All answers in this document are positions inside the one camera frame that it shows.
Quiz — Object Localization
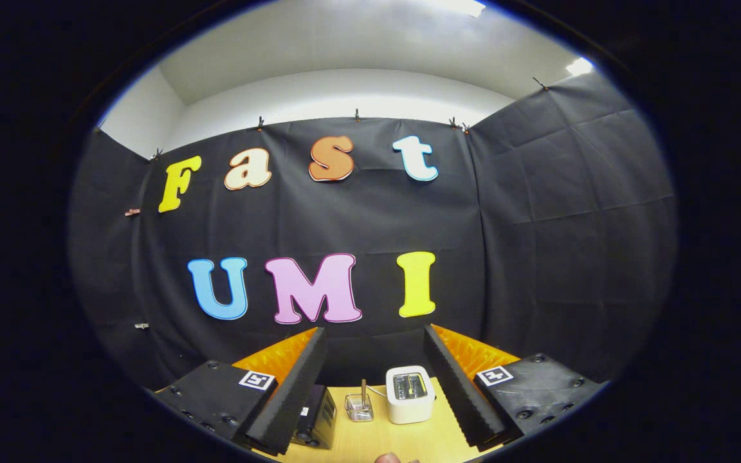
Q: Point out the wire utensil holder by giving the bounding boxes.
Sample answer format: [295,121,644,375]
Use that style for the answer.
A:
[345,392,374,422]

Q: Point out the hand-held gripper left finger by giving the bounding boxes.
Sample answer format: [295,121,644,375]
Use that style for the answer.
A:
[151,327,331,457]

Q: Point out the black toaster oven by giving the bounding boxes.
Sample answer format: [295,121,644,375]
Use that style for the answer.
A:
[290,385,338,449]

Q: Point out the row of cloth clips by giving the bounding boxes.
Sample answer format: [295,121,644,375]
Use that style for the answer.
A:
[149,76,548,161]

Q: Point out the white pop-up toaster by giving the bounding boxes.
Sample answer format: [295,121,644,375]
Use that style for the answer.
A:
[386,365,436,424]

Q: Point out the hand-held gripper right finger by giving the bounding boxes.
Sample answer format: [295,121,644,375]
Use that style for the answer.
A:
[422,323,606,452]

